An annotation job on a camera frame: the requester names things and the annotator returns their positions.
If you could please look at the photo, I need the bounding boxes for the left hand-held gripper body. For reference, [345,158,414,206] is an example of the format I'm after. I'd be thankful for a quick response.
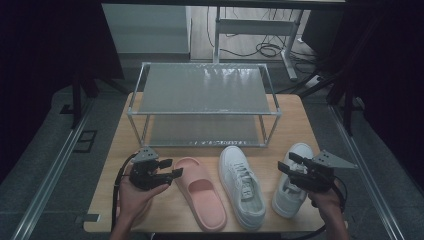
[129,145,169,192]

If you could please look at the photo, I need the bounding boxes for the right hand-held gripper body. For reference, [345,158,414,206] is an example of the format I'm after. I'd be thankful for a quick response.
[287,149,359,194]

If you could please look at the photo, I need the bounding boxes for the white sneaker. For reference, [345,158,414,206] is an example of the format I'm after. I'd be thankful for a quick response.
[218,145,267,232]
[271,142,315,220]

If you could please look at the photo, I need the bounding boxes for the pink slipper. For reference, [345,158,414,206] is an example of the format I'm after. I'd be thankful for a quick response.
[172,156,228,233]

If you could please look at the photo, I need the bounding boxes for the metal two-tier shoe rack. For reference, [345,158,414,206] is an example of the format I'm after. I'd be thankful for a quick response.
[126,61,283,148]

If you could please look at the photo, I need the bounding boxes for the person's right hand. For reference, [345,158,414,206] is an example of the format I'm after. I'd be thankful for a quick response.
[307,181,344,223]

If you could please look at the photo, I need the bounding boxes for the person's left hand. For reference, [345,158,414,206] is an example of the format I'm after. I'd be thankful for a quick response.
[116,165,171,230]

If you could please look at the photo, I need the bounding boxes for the black metal stand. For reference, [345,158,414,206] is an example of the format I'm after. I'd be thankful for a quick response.
[299,59,356,136]
[59,71,131,129]

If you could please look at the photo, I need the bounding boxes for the white power strip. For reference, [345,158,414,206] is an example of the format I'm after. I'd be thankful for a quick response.
[304,74,326,88]

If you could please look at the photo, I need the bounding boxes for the dark curtain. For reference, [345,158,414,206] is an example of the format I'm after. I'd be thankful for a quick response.
[328,0,424,191]
[0,0,125,184]

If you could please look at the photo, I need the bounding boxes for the dark box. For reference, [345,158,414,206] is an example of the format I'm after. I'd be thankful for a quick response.
[301,9,348,61]

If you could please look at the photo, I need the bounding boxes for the grey cabinet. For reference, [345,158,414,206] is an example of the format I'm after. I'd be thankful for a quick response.
[101,3,193,55]

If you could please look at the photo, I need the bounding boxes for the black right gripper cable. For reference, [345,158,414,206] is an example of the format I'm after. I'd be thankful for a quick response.
[289,182,349,240]

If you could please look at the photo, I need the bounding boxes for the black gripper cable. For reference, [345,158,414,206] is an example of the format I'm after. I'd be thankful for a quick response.
[110,152,139,231]
[289,182,349,240]

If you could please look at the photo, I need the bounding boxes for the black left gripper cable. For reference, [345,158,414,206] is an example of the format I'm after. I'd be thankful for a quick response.
[110,152,139,231]

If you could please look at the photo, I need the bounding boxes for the metal floor rail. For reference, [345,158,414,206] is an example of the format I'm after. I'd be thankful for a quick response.
[11,99,96,240]
[328,103,406,240]

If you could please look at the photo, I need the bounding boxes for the black floor cables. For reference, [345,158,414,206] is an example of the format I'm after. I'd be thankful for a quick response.
[205,6,318,64]

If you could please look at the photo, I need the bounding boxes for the white desk frame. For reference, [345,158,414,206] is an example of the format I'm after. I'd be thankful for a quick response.
[213,6,306,82]

